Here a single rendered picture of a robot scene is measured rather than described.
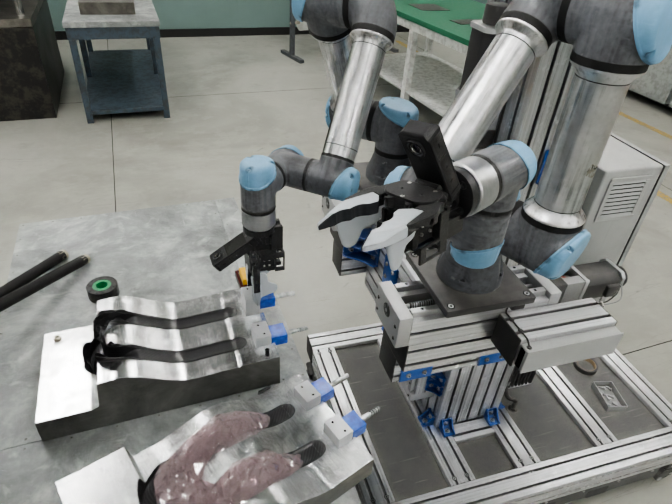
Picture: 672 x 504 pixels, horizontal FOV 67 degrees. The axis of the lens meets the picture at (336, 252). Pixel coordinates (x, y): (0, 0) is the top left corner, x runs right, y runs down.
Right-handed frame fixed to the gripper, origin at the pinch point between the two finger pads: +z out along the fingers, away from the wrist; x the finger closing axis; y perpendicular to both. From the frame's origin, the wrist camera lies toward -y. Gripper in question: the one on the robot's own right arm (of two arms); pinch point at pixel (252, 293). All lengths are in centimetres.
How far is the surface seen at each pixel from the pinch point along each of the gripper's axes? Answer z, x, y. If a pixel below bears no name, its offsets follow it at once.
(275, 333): 2.8, -12.0, 2.6
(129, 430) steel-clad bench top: 13.2, -20.6, -31.4
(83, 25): 18, 359, -47
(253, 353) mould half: 4.2, -15.3, -3.4
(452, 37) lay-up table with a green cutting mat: 7, 255, 213
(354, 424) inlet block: 6.1, -38.3, 12.0
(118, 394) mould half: 4.4, -17.9, -31.9
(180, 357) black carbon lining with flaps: 5.2, -10.7, -18.9
